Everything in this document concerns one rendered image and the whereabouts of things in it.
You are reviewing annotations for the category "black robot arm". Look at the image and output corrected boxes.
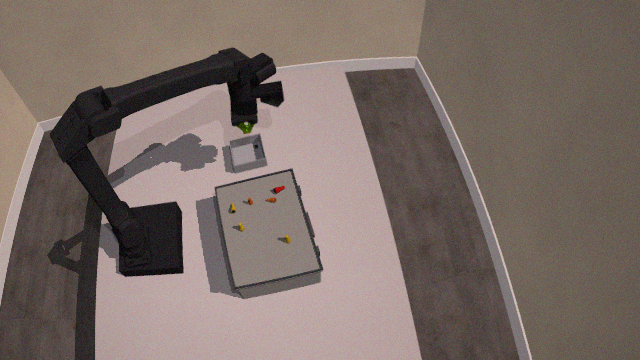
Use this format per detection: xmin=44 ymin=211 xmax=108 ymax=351
xmin=50 ymin=48 xmax=284 ymax=268

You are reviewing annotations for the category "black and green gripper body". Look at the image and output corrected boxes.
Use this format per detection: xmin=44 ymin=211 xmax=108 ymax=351
xmin=230 ymin=91 xmax=258 ymax=126

